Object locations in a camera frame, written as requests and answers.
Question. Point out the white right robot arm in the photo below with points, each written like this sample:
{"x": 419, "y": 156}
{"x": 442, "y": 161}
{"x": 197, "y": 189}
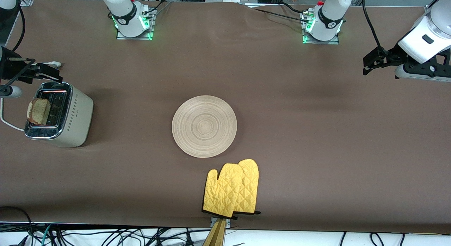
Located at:
{"x": 123, "y": 10}

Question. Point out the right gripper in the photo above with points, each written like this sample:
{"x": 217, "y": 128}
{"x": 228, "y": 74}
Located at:
{"x": 10, "y": 66}

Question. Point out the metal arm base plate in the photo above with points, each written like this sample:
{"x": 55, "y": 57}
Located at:
{"x": 320, "y": 42}
{"x": 150, "y": 27}

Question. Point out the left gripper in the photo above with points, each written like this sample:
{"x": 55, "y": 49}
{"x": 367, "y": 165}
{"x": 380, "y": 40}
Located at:
{"x": 392, "y": 56}

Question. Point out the small metal bracket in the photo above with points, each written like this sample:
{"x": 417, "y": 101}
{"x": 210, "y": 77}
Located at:
{"x": 228, "y": 223}

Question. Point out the cream and chrome toaster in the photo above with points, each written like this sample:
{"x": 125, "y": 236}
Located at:
{"x": 75, "y": 115}

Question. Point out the slice of brown bread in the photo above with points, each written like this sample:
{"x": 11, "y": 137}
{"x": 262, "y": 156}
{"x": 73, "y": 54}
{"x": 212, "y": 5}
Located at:
{"x": 38, "y": 110}

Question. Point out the round pale wooden plate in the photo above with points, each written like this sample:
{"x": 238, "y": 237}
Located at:
{"x": 204, "y": 126}

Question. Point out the yellow quilted oven mitt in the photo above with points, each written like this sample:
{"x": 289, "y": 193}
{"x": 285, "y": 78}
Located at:
{"x": 251, "y": 189}
{"x": 222, "y": 193}

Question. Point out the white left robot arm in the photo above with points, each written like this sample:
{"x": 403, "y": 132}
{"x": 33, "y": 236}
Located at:
{"x": 329, "y": 13}

